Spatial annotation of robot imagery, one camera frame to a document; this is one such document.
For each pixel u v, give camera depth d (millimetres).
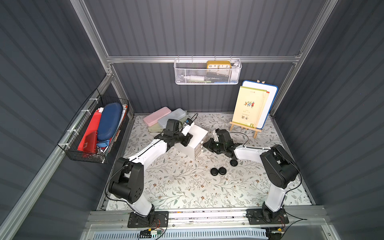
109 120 725
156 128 1005
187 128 775
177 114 1054
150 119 1021
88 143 651
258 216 734
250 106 947
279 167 501
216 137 788
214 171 892
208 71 900
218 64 869
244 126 1023
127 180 453
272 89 882
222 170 890
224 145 748
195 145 847
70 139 611
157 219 735
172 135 694
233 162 915
